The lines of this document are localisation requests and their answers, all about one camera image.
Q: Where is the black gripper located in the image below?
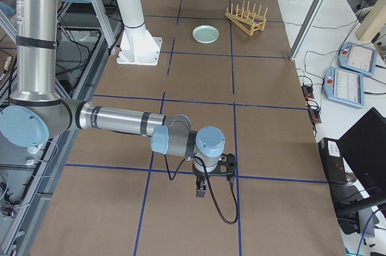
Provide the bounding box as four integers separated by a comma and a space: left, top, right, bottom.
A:
192, 166, 210, 198

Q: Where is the mint green plate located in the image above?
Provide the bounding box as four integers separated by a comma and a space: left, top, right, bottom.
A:
192, 25, 220, 44

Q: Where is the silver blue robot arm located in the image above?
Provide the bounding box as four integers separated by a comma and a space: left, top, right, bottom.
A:
1, 0, 226, 197

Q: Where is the wooden plate rack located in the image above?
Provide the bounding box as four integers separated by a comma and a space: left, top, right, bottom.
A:
224, 1, 268, 37

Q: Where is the black computer box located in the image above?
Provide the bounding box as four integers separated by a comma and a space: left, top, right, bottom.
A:
318, 137, 347, 185

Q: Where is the black laptop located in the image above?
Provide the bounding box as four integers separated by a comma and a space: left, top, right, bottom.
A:
338, 107, 385, 195

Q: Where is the lower blue teach pendant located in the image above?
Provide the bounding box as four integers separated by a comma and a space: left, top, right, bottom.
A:
323, 66, 364, 108

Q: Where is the blue teach pendant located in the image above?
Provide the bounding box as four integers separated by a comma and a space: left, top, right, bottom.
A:
323, 66, 364, 108
338, 42, 376, 76

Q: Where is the upper blue teach pendant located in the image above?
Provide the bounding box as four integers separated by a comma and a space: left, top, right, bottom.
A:
338, 42, 376, 76

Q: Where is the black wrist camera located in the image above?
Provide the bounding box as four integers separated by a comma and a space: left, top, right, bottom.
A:
212, 154, 237, 177

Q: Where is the black camera cable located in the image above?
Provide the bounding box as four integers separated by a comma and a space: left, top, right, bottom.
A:
163, 153, 239, 225

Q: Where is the white pedestal column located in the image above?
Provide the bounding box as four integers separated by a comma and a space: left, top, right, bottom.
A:
117, 0, 162, 66

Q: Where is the aluminium side frame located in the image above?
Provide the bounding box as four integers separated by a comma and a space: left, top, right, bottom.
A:
0, 0, 121, 256

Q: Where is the aluminium frame post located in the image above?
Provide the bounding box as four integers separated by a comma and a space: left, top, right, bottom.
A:
289, 0, 324, 60

